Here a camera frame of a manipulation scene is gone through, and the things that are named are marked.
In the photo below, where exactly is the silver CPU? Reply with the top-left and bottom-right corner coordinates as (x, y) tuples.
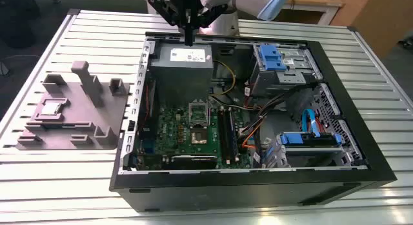
(42, 103), (62, 115)

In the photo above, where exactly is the CPU socket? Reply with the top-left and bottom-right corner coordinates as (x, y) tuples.
(190, 129), (210, 145)

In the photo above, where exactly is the grey power supply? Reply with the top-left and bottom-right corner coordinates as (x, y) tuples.
(148, 43), (215, 108)

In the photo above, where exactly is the blue plastic drive latch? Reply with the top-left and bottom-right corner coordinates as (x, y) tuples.
(260, 44), (288, 72)

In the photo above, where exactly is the metal socket cover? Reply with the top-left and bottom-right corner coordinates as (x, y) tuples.
(188, 99), (211, 128)

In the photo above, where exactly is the metal drive cage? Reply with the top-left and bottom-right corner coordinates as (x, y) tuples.
(251, 43), (324, 97)

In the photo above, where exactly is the wooden desk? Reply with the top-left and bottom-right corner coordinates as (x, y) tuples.
(276, 0), (347, 26)

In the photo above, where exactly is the green motherboard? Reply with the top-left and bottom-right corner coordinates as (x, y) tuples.
(134, 99), (256, 170)

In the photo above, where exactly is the grey parts rack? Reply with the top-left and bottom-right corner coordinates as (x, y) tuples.
(16, 60), (132, 151)

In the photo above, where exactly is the black RAM slot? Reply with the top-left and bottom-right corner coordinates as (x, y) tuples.
(226, 108), (242, 162)
(218, 108), (230, 163)

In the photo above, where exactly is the dark RAM stick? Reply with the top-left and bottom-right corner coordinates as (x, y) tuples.
(42, 123), (79, 130)

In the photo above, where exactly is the black graphics card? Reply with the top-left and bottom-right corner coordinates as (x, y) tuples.
(162, 153), (219, 170)

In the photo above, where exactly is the wooden cabinet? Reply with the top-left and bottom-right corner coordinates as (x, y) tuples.
(332, 0), (413, 60)

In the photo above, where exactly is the pale blue disk carrier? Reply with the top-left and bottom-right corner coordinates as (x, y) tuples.
(263, 137), (287, 169)

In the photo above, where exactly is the metal disk bay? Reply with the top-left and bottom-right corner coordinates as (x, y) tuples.
(263, 132), (368, 169)

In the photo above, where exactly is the black PC case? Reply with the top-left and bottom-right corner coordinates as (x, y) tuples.
(108, 31), (398, 213)

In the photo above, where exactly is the yellow wire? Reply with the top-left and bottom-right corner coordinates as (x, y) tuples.
(210, 60), (236, 97)

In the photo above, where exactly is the red fan wire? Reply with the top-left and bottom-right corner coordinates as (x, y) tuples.
(144, 82), (152, 129)

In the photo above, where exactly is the black wire bundle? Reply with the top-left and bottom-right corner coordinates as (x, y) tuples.
(239, 83), (320, 136)

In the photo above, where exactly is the orange wire bundle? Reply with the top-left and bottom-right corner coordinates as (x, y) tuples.
(240, 123), (260, 149)

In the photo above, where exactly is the blue wire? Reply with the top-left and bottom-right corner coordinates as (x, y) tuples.
(302, 108), (324, 138)

